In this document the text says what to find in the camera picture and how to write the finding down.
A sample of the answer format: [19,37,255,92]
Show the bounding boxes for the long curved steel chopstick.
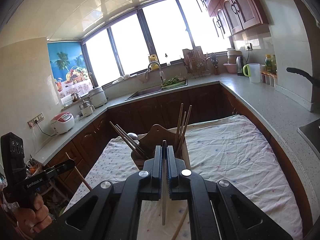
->
[161,140,168,226]

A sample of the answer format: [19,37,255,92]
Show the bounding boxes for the kitchen sink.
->
[127,85,162,100]

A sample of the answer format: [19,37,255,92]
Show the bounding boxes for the steel kitchen faucet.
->
[145,61,166,83]

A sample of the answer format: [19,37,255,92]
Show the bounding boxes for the left human hand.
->
[15,193,52,239]

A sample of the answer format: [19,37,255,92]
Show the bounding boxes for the wooden utensil holder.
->
[131,124,191,170]

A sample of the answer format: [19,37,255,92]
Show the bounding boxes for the lower wooden cabinets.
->
[42,83,313,234]

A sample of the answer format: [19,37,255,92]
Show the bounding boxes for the wooden cabinets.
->
[42,83,313,234]
[200,0,268,37]

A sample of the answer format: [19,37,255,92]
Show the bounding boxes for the floral white tablecloth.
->
[63,114,304,240]

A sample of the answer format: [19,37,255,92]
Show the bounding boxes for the wooden chopstick centre middle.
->
[176,112,187,149]

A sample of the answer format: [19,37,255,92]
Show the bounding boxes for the wooden chopstick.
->
[174,105,192,153]
[176,112,187,149]
[171,208,188,240]
[65,152,93,191]
[174,103,183,147]

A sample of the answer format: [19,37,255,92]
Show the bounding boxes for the wooden chopstick far left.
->
[65,152,93,191]

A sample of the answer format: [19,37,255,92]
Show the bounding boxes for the wooden chopstick centre right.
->
[174,105,192,153]

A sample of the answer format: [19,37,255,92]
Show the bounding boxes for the wooden chopstick centre left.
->
[174,103,183,147]

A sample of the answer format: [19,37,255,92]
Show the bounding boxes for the red white rice cooker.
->
[50,112,75,135]

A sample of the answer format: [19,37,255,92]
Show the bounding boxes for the white rice cooker pot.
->
[88,87,107,108]

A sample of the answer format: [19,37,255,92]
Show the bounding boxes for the knife block with scissors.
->
[210,53,220,75]

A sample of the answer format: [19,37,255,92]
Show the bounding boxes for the yellow oil bottle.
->
[148,54,159,71]

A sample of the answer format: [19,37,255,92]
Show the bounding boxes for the dish drying rack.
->
[182,46,210,77]

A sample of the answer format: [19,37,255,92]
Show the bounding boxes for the pink plastic basin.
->
[223,63,238,74]

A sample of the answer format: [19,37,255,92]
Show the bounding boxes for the tropical fruit poster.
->
[47,41,93,103]

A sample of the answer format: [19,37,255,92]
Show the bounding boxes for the steel electric kettle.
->
[236,55,245,76]

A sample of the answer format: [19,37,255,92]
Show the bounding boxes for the spice jar rack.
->
[260,71,278,87]

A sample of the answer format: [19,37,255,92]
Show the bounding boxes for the gas stove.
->
[298,119,320,154]

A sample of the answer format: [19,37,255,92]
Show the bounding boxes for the condiment bottle green lid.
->
[265,54,273,73]

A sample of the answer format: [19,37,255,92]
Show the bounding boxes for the upper wooden cabinets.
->
[200,0,268,37]

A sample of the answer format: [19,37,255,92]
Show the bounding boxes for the wall power socket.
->
[27,113,44,128]

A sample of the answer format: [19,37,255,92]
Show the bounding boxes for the white jug green handle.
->
[242,63,261,83]

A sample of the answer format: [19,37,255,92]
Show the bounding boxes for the black wok with handle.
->
[286,67,320,88]

